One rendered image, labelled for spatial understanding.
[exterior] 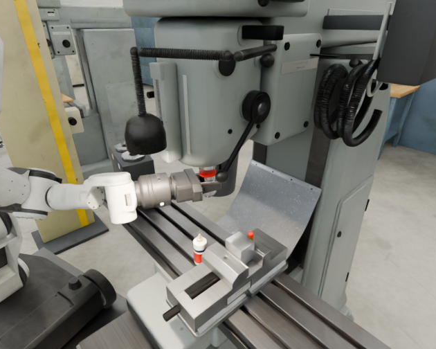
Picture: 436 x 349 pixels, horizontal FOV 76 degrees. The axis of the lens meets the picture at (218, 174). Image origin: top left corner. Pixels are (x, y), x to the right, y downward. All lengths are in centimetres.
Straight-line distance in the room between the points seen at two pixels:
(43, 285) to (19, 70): 136
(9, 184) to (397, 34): 87
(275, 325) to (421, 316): 164
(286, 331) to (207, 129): 51
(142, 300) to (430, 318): 185
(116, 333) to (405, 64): 103
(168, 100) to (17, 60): 174
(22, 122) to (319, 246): 200
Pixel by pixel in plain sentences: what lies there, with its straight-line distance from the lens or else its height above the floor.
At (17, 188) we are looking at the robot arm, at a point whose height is 127.
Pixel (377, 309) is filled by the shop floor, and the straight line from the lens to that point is 223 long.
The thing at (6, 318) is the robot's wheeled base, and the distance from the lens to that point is 153.
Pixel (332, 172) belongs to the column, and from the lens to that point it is 98.
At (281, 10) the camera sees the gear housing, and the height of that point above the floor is 164.
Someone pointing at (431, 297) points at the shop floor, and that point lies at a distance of 249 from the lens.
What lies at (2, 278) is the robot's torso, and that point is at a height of 75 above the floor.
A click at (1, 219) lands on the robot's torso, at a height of 104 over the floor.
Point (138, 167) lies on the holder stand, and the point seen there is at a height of 114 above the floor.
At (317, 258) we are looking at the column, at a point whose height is 81.
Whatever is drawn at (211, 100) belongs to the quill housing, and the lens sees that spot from 57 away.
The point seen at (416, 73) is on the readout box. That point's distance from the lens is 65.
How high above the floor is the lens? 162
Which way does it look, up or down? 29 degrees down
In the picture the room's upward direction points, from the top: straight up
